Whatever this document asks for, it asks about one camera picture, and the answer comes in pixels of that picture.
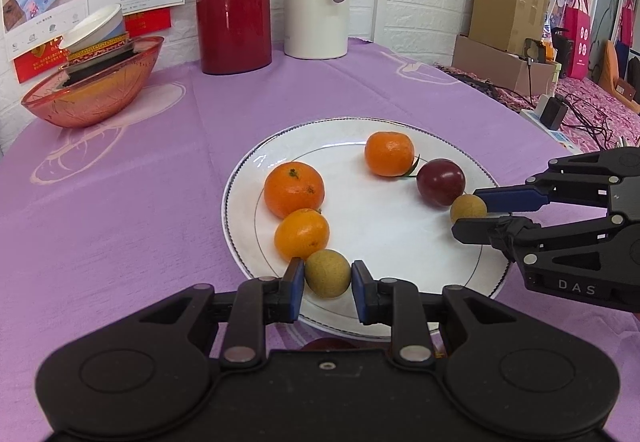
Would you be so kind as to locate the pink gift bag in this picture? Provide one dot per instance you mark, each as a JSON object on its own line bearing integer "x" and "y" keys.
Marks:
{"x": 577, "y": 22}

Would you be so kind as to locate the large orange tangerine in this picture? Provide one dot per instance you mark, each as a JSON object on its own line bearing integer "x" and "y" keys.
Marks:
{"x": 292, "y": 186}

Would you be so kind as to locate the orange tangerine with leaf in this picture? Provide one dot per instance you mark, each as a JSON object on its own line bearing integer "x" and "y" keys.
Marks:
{"x": 390, "y": 154}

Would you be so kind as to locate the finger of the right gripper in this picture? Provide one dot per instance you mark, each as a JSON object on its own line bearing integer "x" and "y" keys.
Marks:
{"x": 500, "y": 230}
{"x": 529, "y": 197}

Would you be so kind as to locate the red thermos jug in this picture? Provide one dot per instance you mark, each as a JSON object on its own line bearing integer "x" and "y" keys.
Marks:
{"x": 234, "y": 35}

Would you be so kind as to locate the red paper sign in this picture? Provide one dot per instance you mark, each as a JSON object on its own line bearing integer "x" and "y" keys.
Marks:
{"x": 49, "y": 55}

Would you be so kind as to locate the small orange tangerine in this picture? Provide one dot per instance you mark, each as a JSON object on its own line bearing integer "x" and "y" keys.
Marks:
{"x": 301, "y": 234}

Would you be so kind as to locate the orange glass bowl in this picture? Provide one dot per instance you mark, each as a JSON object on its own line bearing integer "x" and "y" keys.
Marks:
{"x": 83, "y": 95}

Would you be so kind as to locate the purple tablecloth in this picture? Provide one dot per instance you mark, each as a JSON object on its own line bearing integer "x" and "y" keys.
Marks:
{"x": 99, "y": 223}

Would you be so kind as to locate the dark red plum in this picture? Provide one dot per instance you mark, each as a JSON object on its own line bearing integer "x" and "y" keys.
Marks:
{"x": 328, "y": 344}

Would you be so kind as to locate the upper cardboard box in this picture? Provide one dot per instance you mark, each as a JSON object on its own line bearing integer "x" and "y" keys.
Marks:
{"x": 507, "y": 24}

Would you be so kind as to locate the brown longan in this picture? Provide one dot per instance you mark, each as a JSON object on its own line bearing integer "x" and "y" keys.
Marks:
{"x": 327, "y": 273}
{"x": 467, "y": 206}

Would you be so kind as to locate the lower cardboard box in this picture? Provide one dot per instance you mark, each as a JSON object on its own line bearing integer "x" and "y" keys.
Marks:
{"x": 503, "y": 69}

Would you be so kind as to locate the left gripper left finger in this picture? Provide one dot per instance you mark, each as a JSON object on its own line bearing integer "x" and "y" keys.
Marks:
{"x": 251, "y": 308}

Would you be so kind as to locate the black power adapter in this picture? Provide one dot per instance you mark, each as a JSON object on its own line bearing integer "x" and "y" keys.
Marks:
{"x": 551, "y": 111}

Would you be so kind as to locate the cardboard box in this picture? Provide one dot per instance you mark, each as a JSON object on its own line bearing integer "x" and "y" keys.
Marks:
{"x": 503, "y": 69}
{"x": 507, "y": 24}

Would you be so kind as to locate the stacked bowls and cups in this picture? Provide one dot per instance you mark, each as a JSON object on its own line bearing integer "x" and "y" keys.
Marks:
{"x": 95, "y": 44}

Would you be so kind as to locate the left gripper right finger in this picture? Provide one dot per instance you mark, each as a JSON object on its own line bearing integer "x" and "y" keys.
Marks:
{"x": 399, "y": 305}

